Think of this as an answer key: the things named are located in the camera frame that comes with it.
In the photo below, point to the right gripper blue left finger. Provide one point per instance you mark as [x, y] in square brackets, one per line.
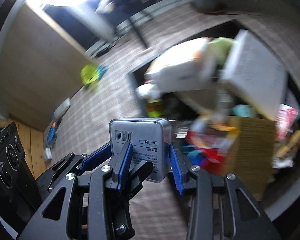
[111, 188]

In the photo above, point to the white patterned lighter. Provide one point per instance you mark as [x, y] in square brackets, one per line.
[47, 156]

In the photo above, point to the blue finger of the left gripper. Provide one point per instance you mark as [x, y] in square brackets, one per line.
[77, 164]

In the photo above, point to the silver metal tin box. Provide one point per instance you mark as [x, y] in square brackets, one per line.
[150, 137]

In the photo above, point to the blue Vinda tissue packet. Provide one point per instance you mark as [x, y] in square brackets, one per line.
[51, 136]

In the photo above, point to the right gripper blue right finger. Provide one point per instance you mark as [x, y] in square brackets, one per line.
[191, 180]

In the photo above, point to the beige checkered tablecloth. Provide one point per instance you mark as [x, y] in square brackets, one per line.
[84, 128]

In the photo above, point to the yellow corrugated cardboard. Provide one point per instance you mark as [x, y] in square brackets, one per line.
[250, 156]

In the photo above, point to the pine wood side panel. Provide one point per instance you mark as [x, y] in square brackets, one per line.
[33, 144]

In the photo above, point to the orange white tissue pack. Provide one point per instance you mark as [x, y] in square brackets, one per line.
[186, 66]

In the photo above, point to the blue plastic clip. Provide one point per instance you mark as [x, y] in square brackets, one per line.
[101, 71]

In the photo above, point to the yellow shuttlecock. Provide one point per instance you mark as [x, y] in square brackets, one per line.
[89, 74]

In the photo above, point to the black light stand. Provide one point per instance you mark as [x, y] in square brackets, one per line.
[126, 11]

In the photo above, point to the white paper box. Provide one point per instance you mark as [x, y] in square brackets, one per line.
[255, 74]

